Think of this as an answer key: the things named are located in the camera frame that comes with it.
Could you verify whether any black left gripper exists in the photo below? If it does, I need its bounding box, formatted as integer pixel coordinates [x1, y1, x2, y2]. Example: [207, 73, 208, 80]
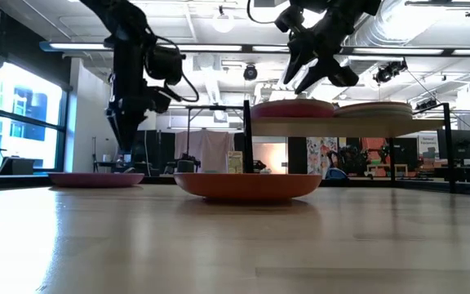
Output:
[104, 85, 154, 154]

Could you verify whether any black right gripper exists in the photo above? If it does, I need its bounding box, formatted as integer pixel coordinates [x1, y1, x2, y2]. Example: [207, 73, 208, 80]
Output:
[282, 0, 361, 96]

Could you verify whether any purple plate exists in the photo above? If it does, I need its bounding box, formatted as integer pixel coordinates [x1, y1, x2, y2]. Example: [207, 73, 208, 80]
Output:
[251, 99, 336, 119]

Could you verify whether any magenta pink plate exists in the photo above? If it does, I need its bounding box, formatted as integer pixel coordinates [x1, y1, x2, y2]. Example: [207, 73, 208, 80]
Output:
[48, 171, 145, 189]

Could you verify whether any grey-blue plate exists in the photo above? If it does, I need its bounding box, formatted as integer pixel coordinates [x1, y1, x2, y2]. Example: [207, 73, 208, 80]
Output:
[336, 106, 412, 119]

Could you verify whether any terracotta red plate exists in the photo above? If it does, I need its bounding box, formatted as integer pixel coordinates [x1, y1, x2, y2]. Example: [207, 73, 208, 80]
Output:
[173, 171, 323, 201]

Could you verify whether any white square column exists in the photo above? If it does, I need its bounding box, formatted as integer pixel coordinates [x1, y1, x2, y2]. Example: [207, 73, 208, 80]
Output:
[69, 56, 118, 172]

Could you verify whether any round black ceiling device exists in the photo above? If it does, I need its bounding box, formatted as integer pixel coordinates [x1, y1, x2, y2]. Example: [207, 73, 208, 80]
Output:
[242, 64, 259, 82]

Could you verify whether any beige hanging cloth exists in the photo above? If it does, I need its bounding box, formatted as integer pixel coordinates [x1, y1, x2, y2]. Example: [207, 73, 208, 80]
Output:
[174, 129, 236, 174]

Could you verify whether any colourful poster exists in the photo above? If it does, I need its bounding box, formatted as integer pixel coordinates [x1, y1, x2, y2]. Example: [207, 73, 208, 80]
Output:
[306, 136, 340, 176]

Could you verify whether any black metal stand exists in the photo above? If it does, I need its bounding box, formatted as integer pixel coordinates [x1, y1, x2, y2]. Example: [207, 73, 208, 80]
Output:
[184, 104, 246, 164]

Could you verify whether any white pendant lamp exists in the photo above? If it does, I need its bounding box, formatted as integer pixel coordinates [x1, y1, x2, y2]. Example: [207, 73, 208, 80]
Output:
[212, 6, 236, 34]

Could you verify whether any large window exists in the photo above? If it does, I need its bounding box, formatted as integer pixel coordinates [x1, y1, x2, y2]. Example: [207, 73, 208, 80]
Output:
[0, 60, 67, 172]

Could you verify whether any small printed card box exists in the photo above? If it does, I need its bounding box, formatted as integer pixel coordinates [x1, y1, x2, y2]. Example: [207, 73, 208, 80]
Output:
[226, 150, 244, 175]

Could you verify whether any black case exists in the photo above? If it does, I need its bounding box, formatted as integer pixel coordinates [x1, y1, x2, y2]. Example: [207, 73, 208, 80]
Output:
[0, 157, 36, 176]

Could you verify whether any white sign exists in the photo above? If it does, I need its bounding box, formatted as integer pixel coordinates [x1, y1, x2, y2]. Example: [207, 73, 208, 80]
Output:
[418, 134, 440, 160]

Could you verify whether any black background monitor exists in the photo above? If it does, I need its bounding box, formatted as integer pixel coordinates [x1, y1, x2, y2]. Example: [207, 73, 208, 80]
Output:
[437, 129, 470, 161]

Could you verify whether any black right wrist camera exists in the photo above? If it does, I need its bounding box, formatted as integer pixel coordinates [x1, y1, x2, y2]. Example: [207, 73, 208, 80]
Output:
[327, 65, 359, 88]

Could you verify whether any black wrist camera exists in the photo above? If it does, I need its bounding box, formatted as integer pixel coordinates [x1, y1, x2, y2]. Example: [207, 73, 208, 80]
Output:
[327, 65, 359, 88]
[148, 87, 174, 115]

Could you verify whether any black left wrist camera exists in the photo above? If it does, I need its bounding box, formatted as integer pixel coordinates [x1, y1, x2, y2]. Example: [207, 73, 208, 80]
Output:
[148, 87, 174, 115]

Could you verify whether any wooden shelf with black frame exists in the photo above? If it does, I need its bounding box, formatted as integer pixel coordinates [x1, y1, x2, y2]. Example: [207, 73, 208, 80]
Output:
[242, 100, 452, 193]

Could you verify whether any black ceiling camera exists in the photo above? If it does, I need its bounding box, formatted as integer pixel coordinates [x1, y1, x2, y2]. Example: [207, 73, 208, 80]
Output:
[373, 60, 409, 85]

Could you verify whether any silver ventilation duct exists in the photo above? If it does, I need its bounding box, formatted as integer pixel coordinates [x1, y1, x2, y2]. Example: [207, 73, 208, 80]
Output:
[343, 0, 436, 48]

